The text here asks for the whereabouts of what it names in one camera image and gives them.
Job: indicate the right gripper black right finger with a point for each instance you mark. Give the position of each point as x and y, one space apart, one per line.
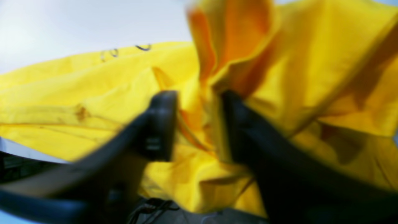
295 188

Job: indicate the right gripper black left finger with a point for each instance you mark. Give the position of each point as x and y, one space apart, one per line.
102 187

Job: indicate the orange t-shirt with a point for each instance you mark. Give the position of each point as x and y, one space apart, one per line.
324 72

